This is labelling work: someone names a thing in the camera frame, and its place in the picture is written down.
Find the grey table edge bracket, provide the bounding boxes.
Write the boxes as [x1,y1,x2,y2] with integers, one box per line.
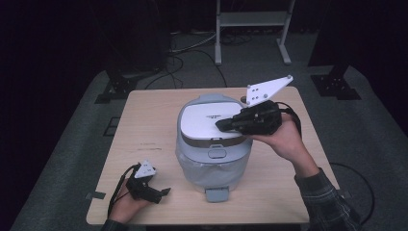
[85,191,107,201]

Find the black floor socket box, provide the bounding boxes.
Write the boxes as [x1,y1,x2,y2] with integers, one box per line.
[103,116,121,138]

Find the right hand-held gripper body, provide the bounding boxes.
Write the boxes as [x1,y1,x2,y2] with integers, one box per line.
[240,75,293,136]

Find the white plastic bin liner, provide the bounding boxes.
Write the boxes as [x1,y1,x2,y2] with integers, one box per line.
[175,150,251,193]

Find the black floor cables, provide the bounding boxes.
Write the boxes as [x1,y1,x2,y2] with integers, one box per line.
[143,30,229,90]

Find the person's left hand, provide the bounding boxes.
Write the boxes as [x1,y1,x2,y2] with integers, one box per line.
[109,187,152,221]

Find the person's right hand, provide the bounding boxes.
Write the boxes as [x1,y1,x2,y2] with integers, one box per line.
[248,114,311,165]

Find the black stand base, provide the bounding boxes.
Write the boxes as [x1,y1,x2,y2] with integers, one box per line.
[310,65,362,101]
[94,75,140,105]

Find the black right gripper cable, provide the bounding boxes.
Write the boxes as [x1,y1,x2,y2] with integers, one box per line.
[275,101,376,226]

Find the white grey rice cooker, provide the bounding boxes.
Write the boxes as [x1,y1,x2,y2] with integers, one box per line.
[175,93,254,204]

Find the white metal stand frame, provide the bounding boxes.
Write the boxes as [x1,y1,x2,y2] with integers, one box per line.
[214,0,297,66]

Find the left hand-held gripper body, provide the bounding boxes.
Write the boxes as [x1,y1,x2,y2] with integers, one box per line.
[125,159,162,201]

